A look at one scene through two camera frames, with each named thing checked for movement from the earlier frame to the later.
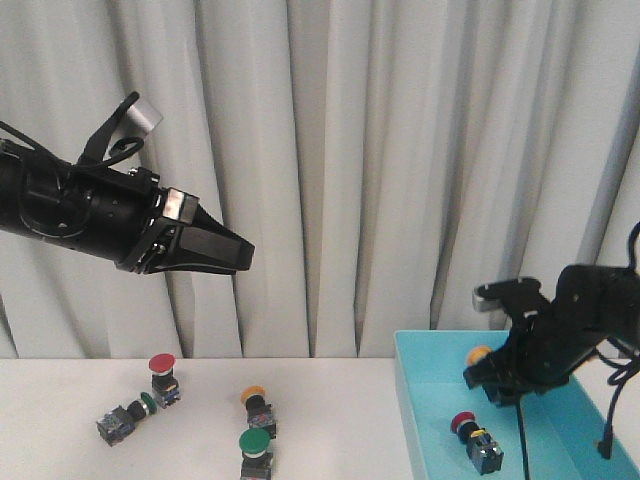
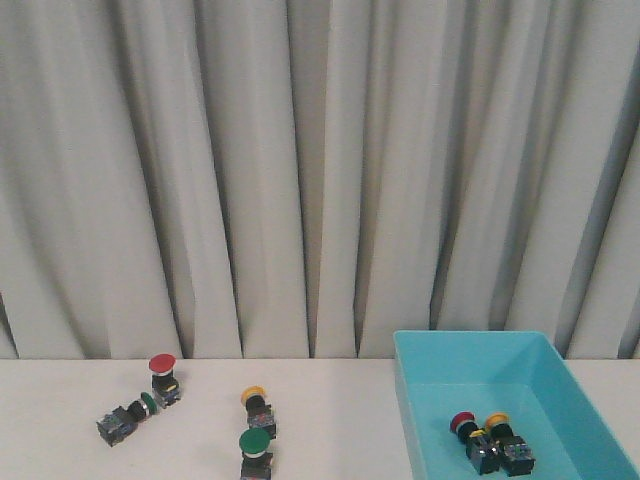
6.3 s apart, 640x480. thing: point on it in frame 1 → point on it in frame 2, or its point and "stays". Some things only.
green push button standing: (256, 460) stays
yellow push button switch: (477, 353) → (516, 457)
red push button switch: (481, 447) stays
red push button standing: (165, 385) stays
